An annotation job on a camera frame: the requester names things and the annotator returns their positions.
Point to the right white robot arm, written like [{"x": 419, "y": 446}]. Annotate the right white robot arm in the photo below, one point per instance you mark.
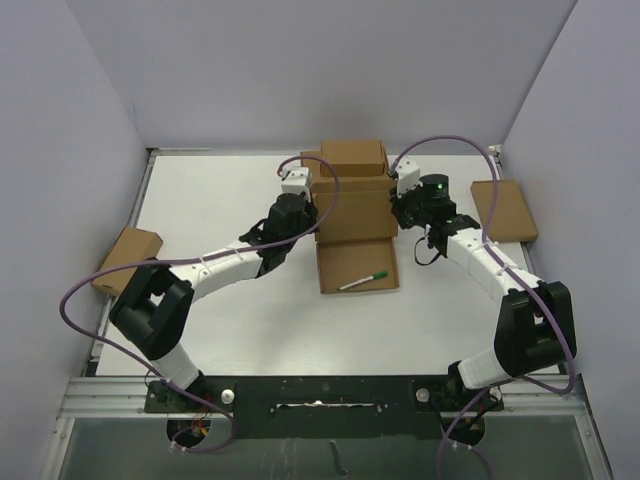
[{"x": 535, "y": 326}]

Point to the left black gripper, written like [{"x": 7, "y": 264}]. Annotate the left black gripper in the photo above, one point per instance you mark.
[{"x": 312, "y": 211}]

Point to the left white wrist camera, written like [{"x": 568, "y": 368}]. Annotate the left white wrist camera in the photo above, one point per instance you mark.
[{"x": 297, "y": 181}]

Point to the green white marker pen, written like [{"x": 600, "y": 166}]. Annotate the green white marker pen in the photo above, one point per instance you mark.
[{"x": 362, "y": 281}]

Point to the large closed cardboard box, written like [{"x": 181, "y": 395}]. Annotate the large closed cardboard box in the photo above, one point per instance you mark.
[{"x": 309, "y": 160}]

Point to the small closed cardboard box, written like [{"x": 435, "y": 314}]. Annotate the small closed cardboard box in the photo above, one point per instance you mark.
[{"x": 355, "y": 158}]

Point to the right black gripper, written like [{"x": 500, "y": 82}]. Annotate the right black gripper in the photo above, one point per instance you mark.
[{"x": 398, "y": 203}]

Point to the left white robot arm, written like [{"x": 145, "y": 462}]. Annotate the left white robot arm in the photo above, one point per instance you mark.
[{"x": 152, "y": 311}]

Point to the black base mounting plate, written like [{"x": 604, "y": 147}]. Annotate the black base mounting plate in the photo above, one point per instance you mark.
[{"x": 331, "y": 407}]

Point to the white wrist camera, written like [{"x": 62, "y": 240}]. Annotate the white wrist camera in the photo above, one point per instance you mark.
[
  {"x": 297, "y": 181},
  {"x": 407, "y": 175}
]

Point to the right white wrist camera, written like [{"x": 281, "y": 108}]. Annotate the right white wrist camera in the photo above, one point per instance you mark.
[{"x": 407, "y": 175}]

